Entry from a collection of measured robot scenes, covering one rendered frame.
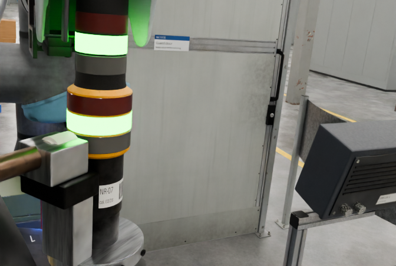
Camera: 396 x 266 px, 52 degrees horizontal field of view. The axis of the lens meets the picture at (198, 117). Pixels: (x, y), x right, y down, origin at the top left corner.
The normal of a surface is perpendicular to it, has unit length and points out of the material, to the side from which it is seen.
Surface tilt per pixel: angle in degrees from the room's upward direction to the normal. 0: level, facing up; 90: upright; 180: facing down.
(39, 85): 93
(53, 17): 89
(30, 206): 90
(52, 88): 90
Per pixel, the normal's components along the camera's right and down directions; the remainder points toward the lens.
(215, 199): 0.42, 0.26
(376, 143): 0.19, -0.86
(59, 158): 0.87, 0.20
